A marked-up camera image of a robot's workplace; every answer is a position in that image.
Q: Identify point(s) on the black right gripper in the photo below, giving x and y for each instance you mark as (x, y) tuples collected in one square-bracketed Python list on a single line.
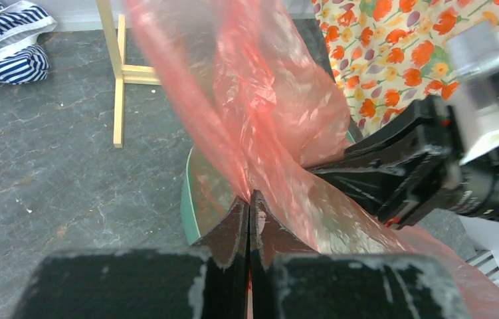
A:
[(404, 170)]

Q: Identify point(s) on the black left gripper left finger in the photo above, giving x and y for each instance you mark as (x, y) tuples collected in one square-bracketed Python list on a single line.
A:
[(227, 278)]

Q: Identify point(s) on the green plastic trash bin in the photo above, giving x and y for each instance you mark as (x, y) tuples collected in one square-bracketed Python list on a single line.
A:
[(187, 207)]

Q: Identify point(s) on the red plastic trash bag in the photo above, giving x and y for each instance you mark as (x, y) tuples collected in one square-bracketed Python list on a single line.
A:
[(258, 107)]

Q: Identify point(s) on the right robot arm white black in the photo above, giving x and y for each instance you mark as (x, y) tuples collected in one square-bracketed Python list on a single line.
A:
[(477, 195)]

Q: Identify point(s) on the floral orange cloth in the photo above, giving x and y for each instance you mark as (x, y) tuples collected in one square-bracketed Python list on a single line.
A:
[(386, 53)]

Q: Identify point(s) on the blue white striped cloth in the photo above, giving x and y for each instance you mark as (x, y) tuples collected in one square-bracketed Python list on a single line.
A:
[(22, 60)]

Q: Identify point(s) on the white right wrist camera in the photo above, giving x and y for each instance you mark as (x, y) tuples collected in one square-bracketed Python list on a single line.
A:
[(474, 54)]

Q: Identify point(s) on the wooden rack frame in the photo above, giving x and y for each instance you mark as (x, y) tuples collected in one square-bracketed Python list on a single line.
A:
[(115, 32)]

